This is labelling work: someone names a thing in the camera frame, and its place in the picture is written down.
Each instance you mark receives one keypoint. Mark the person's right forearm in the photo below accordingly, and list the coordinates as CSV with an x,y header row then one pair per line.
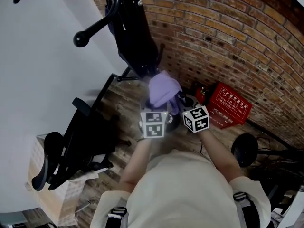
x,y
221,155

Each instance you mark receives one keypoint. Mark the red fire extinguisher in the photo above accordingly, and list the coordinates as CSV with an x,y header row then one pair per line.
x,y
202,95

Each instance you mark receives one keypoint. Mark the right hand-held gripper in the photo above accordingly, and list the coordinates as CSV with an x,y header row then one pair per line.
x,y
197,120

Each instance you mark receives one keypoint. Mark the black standing fan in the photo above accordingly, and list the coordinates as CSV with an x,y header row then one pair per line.
x,y
244,149

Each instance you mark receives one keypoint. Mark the person's beige shirt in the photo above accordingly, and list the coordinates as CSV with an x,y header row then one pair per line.
x,y
180,193

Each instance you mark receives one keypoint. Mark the black coat rack stand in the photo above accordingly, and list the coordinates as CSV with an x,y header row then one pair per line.
x,y
140,32

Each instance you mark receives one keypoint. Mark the red fire extinguisher box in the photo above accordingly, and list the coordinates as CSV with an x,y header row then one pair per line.
x,y
228,106

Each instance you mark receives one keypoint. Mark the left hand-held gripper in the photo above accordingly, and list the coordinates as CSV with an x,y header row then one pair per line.
x,y
154,125

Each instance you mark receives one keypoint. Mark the person's left forearm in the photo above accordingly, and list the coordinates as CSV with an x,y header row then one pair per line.
x,y
139,163

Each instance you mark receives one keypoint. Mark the purple clothes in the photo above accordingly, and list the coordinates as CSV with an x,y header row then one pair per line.
x,y
162,89

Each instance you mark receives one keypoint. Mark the black mesh office chair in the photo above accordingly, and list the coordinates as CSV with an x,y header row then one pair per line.
x,y
73,136

